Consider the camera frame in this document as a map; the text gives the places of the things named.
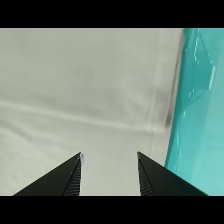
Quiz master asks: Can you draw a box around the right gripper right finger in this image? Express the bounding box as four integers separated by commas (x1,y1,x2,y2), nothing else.
136,151,209,197

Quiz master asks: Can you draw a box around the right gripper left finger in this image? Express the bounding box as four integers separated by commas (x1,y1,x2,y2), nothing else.
13,151,83,197

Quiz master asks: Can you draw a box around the white T-shirt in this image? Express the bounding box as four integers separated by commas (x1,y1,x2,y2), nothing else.
0,27,186,197

